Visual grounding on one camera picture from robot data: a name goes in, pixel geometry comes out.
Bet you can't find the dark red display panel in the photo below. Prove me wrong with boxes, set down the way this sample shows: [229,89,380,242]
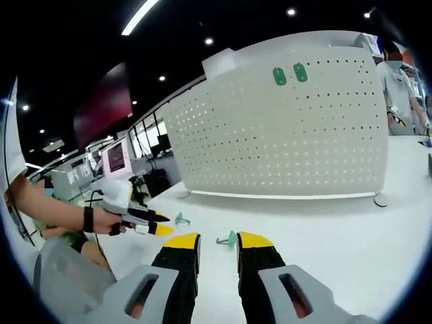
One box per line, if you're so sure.
[72,62,134,149]

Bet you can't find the person's left hand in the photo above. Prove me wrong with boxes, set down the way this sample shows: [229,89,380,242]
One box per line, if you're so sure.
[92,207,128,236]

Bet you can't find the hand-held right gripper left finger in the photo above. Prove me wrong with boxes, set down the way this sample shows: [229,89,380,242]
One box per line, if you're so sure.
[82,232,202,324]

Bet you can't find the black wristband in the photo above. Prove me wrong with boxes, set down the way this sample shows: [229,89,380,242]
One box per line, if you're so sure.
[82,206,95,233]

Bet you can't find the round ceiling spotlights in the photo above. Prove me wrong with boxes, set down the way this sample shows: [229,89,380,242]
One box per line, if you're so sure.
[20,8,372,136]

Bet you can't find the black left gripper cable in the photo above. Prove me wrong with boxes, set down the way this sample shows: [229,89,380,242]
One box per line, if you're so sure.
[84,189,109,267]

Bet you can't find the black computer monitor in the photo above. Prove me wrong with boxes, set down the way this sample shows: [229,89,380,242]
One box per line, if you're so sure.
[157,134,173,157]

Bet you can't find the white partition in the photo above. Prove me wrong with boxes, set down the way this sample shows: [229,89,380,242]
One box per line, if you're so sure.
[201,29,375,80]

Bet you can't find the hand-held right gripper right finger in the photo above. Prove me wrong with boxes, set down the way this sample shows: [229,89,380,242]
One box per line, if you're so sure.
[236,231,381,324]

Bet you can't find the white perforated mounting plate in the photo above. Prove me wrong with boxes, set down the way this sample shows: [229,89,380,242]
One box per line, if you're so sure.
[164,45,389,207]

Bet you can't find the black chest device cable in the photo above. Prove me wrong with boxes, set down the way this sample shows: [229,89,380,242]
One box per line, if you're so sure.
[3,77,34,246]

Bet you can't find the long ceiling light strip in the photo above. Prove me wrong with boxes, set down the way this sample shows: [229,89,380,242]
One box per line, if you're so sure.
[120,0,161,36]

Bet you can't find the pink white kiosk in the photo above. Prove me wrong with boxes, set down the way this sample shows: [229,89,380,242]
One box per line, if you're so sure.
[101,136,132,182]

